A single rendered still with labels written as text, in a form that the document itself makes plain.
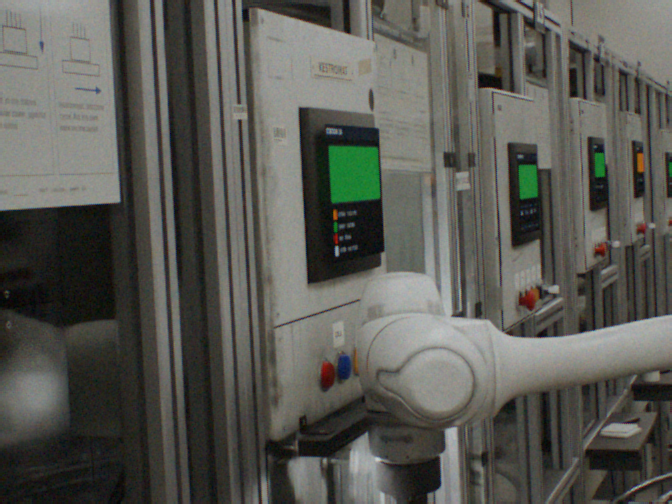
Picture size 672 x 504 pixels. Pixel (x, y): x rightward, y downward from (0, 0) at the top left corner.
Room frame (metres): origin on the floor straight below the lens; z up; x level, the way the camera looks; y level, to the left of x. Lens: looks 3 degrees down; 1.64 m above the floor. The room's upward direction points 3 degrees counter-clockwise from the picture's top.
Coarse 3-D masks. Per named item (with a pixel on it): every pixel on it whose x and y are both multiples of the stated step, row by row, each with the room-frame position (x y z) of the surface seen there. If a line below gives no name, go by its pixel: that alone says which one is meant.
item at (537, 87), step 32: (480, 0) 2.55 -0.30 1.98; (480, 32) 2.54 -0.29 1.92; (480, 64) 2.53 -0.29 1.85; (544, 64) 3.19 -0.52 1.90; (544, 96) 3.14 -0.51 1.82; (544, 128) 3.12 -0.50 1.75; (544, 160) 3.11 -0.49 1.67; (544, 192) 3.13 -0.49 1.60; (544, 224) 3.11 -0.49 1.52; (544, 256) 3.09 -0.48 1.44; (512, 416) 2.67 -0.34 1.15; (544, 416) 3.38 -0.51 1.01; (512, 448) 2.66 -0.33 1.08; (544, 448) 3.38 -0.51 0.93; (512, 480) 2.65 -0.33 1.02
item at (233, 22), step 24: (240, 0) 1.37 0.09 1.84; (240, 24) 1.37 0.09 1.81; (240, 48) 1.36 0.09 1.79; (240, 72) 1.36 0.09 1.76; (240, 96) 1.36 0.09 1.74; (240, 120) 1.36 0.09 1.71; (240, 144) 1.36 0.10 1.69; (240, 168) 1.35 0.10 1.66; (240, 192) 1.34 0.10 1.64; (240, 216) 1.34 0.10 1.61; (240, 240) 1.34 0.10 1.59; (240, 264) 1.33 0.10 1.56; (240, 288) 1.33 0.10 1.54; (480, 288) 2.35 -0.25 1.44; (264, 456) 1.37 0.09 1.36; (264, 480) 1.37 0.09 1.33
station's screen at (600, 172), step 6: (594, 144) 3.57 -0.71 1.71; (594, 150) 3.57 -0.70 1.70; (600, 150) 3.68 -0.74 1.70; (594, 156) 3.56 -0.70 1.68; (600, 156) 3.67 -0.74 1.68; (594, 162) 3.56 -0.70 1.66; (600, 162) 3.67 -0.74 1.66; (600, 168) 3.66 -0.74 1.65; (600, 174) 3.66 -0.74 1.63; (600, 180) 3.65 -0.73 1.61; (600, 186) 3.65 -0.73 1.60; (600, 192) 3.65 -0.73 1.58; (600, 198) 3.64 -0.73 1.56; (606, 198) 3.75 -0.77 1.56
